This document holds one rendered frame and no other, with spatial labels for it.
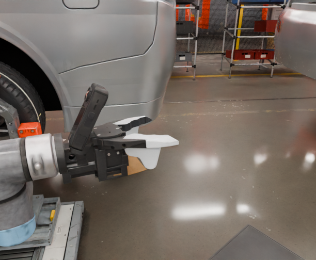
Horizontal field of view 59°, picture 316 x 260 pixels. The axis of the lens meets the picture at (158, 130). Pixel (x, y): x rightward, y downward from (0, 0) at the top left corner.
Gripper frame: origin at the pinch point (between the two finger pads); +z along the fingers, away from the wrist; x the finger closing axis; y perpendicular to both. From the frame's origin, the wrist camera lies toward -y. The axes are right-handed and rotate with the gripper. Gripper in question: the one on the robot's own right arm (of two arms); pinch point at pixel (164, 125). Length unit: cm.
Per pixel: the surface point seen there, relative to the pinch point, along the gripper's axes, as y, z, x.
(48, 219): 93, -38, -122
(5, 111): 13, -43, -92
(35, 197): 83, -44, -135
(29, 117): 20, -34, -100
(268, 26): -19, 342, -383
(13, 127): 22, -41, -93
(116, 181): 102, 16, -167
